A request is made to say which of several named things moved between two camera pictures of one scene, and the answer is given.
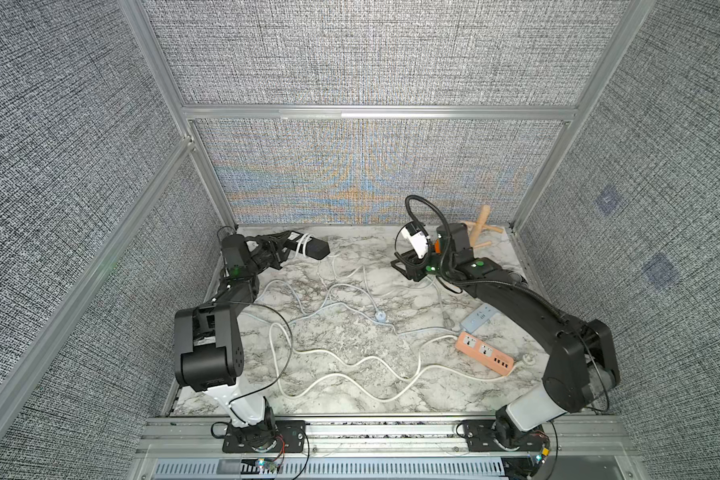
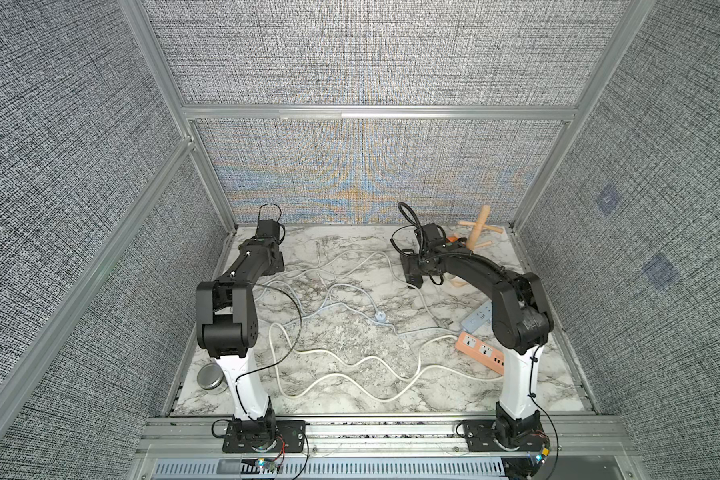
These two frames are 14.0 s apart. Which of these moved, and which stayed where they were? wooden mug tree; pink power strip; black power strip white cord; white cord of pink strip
Moved: white cord of pink strip; black power strip white cord
Stayed: wooden mug tree; pink power strip
